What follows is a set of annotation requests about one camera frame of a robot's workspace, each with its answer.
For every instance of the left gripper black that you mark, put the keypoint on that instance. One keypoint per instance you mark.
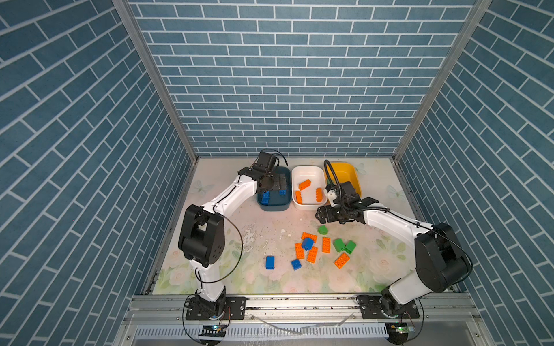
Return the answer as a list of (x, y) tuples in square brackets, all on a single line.
[(273, 174)]

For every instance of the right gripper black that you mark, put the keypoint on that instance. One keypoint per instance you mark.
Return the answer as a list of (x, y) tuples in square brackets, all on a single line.
[(328, 215)]

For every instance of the long blue lego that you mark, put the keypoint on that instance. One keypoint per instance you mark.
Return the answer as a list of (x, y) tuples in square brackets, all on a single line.
[(265, 198)]

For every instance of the orange lego long top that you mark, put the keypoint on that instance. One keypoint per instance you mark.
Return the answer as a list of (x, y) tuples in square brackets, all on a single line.
[(319, 195)]

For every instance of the orange lego horizontal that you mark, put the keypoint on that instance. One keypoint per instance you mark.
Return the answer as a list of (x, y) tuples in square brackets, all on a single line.
[(304, 185)]

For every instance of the orange lego top small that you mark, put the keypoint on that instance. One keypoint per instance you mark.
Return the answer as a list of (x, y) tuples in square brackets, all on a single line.
[(298, 196)]

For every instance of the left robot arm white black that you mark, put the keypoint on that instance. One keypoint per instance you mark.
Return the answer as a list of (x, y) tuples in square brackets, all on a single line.
[(202, 233)]

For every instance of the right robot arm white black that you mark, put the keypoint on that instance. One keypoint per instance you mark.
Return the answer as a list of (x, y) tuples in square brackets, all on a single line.
[(440, 260)]

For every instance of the dark teal plastic bin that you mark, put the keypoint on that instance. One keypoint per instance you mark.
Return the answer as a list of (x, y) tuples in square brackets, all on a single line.
[(278, 202)]

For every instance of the green lego rounded middle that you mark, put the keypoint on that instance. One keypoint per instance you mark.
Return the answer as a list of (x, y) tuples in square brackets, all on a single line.
[(323, 230)]

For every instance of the yellow plastic bin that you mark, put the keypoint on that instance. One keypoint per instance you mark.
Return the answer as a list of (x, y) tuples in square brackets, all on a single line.
[(345, 172)]

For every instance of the white plastic bin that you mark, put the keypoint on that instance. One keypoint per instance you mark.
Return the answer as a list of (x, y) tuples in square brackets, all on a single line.
[(316, 176)]

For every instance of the green lego lower left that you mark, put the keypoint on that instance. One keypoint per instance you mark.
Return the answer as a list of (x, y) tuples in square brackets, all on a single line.
[(339, 245)]

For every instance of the green lego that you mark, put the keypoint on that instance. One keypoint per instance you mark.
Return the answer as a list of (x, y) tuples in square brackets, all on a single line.
[(339, 245), (349, 247)]

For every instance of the green lego lower right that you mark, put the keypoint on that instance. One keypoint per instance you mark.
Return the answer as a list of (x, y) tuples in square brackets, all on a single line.
[(349, 247)]

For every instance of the blue lego centre right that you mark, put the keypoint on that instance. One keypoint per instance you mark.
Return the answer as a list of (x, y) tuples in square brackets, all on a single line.
[(307, 244)]

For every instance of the small blue lego bottom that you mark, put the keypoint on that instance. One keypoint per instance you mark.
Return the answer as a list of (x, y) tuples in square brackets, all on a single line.
[(296, 264)]

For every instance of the blue lego lone lower left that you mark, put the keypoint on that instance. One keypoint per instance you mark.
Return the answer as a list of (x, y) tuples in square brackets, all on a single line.
[(270, 263)]

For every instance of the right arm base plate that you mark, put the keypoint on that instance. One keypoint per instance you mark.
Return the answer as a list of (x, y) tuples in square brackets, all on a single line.
[(375, 306)]

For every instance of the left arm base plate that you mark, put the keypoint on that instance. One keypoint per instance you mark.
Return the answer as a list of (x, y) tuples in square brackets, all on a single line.
[(215, 308)]

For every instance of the aluminium front rail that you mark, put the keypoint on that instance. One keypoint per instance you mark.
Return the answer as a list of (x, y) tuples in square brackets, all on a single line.
[(309, 308)]

